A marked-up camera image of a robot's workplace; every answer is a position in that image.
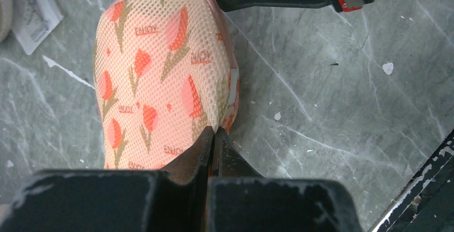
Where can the round beige mesh bag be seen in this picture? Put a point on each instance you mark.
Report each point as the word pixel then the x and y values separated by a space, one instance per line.
pixel 6 17

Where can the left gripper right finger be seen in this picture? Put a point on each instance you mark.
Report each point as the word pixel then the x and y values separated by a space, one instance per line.
pixel 240 199

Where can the paper leaflet under bag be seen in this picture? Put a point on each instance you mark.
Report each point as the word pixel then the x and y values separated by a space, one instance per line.
pixel 33 21

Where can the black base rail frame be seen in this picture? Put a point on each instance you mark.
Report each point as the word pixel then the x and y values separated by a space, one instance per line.
pixel 426 202

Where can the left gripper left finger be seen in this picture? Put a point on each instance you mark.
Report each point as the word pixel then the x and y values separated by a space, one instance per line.
pixel 172 198

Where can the pink floral mesh laundry bag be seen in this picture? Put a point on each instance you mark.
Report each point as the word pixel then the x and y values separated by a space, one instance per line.
pixel 163 71

